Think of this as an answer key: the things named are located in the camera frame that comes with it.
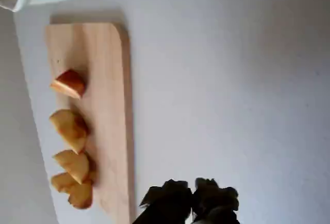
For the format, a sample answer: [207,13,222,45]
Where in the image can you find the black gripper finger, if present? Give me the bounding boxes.
[192,177,239,224]
[133,179,193,224]

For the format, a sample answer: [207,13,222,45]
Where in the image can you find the yellow apple slice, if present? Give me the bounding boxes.
[49,69,86,100]
[52,149,91,185]
[51,172,93,211]
[48,109,88,155]

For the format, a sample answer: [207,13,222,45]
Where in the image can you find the wooden cutting board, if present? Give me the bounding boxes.
[45,22,137,224]

